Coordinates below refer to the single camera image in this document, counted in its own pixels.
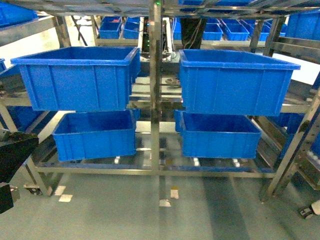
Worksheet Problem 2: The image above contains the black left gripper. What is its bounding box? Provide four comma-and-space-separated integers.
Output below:
0, 129, 39, 213

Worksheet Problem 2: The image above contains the lower left blue bin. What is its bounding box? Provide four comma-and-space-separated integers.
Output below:
52, 109, 141, 162

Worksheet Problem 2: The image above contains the blue bin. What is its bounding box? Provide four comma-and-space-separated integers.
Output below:
52, 109, 141, 162
174, 110, 262, 159
179, 49, 301, 117
10, 46, 141, 112

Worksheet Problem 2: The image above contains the upper left blue bin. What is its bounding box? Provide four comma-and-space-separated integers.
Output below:
10, 46, 141, 112

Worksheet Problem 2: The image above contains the lower right blue bin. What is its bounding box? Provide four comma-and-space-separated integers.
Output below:
174, 110, 262, 159

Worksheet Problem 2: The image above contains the upper right blue bin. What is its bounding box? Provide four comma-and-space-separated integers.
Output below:
179, 49, 301, 117

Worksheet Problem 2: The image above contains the person in dark trousers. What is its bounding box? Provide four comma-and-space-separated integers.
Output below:
180, 18, 207, 50

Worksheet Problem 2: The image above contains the steel shelf frame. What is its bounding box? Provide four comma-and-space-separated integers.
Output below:
0, 0, 320, 200

